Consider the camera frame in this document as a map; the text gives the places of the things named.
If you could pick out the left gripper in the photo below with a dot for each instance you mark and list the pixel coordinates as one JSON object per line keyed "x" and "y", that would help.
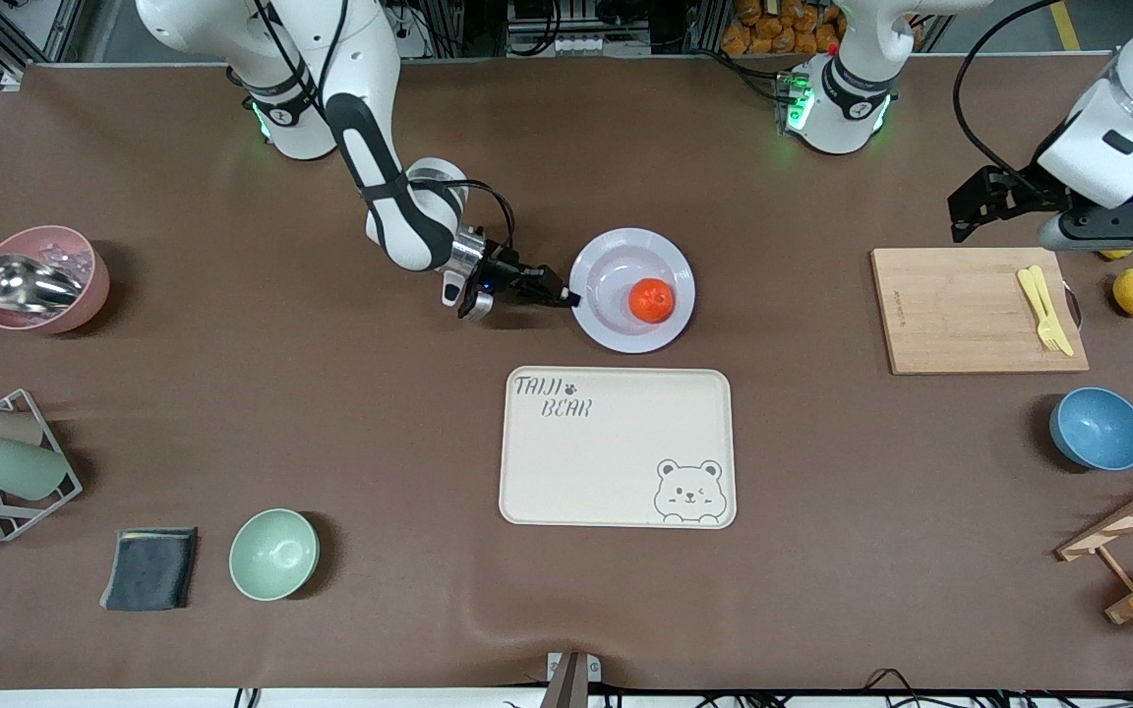
{"x": 1017, "y": 193}

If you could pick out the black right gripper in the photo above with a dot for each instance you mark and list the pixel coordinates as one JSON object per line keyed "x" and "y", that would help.
{"x": 503, "y": 274}

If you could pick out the pale lavender round plate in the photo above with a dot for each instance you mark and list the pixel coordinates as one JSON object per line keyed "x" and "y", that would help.
{"x": 606, "y": 324}

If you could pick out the orange mandarin fruit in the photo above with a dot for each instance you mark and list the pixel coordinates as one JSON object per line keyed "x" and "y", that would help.
{"x": 651, "y": 301}

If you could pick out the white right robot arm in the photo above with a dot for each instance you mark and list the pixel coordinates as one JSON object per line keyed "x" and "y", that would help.
{"x": 370, "y": 98}

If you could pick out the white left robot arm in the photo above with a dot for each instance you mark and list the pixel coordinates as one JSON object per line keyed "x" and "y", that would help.
{"x": 852, "y": 98}

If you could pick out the yellow plastic fork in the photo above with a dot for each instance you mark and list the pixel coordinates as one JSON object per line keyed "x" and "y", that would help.
{"x": 1031, "y": 295}

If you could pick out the bamboo cutting board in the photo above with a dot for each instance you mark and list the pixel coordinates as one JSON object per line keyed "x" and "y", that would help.
{"x": 960, "y": 315}

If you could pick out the yellow plastic knife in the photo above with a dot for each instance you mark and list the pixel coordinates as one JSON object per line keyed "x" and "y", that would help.
{"x": 1061, "y": 334}

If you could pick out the cream tray with bear print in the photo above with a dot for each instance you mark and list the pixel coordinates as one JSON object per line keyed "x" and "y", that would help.
{"x": 616, "y": 452}

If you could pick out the white empty power strip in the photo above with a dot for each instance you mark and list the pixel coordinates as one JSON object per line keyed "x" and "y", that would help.
{"x": 601, "y": 45}

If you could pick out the blue bowl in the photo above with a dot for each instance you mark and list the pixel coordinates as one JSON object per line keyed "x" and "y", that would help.
{"x": 1098, "y": 428}

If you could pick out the bag of orange fruit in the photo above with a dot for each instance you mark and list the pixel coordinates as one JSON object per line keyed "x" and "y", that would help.
{"x": 773, "y": 29}

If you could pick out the white power strip with plugs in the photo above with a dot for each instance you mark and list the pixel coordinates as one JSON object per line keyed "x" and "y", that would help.
{"x": 414, "y": 34}

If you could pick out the wooden peg rack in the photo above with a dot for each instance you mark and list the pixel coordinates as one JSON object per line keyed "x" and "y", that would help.
{"x": 1127, "y": 516}

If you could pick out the pale green bowl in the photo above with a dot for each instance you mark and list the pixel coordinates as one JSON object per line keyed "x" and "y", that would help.
{"x": 273, "y": 556}

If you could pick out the pink bowl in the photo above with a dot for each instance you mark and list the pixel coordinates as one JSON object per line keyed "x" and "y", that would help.
{"x": 89, "y": 300}

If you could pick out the dark grey folded cloth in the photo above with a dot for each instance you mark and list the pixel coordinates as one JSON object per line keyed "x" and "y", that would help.
{"x": 149, "y": 568}

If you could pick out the metal scoop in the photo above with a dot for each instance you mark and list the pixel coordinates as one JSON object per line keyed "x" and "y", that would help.
{"x": 26, "y": 283}

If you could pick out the mint green cup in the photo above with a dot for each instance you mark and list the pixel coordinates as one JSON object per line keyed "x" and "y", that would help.
{"x": 16, "y": 468}

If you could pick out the grey table edge bracket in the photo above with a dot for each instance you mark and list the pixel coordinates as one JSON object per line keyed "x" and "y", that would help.
{"x": 571, "y": 674}

